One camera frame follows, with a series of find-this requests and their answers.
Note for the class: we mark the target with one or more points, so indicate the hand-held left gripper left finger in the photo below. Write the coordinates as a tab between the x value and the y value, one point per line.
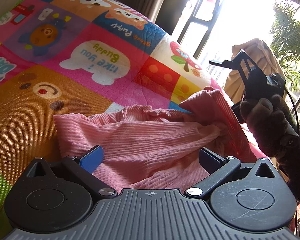
91	158

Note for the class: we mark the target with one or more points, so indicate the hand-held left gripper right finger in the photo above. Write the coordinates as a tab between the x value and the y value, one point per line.
210	160

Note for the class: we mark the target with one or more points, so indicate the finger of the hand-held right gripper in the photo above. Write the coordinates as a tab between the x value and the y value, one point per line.
252	77

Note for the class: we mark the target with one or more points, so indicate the person's right hand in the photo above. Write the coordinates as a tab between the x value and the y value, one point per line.
265	127

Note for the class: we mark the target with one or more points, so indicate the beige hanging cloth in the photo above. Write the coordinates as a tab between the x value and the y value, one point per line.
262	55

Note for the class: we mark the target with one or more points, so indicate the green palm plant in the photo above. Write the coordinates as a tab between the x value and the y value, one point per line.
290	35

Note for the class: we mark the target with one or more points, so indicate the colourful cartoon play mat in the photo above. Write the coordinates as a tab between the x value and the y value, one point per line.
65	62

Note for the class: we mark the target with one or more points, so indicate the black window frame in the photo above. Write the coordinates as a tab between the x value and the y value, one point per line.
190	22

